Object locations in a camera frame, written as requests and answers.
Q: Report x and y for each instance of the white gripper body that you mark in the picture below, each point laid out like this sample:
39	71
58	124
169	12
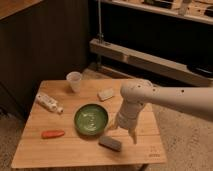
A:
127	116

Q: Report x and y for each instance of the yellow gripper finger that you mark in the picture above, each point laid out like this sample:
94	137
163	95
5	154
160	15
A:
113	126
132	133

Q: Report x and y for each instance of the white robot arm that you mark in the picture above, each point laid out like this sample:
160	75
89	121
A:
136	94

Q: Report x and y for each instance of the green ceramic bowl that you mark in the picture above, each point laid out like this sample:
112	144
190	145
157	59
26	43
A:
91	119

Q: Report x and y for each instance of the translucent plastic cup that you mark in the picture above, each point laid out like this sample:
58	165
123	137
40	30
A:
74	79

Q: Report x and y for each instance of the white rectangular sponge block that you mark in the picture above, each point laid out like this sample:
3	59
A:
106	94

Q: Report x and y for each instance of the wooden folding table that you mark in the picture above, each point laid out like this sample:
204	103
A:
71	149

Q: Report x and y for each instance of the orange plastic carrot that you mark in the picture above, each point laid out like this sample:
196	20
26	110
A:
52	134

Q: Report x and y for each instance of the white squeeze bottle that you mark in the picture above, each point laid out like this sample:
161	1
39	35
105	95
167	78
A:
49	103

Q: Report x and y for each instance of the metal shelf rack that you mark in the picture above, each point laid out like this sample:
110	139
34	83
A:
143	37

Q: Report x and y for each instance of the dark wooden cabinet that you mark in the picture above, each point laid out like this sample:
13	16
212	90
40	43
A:
43	42

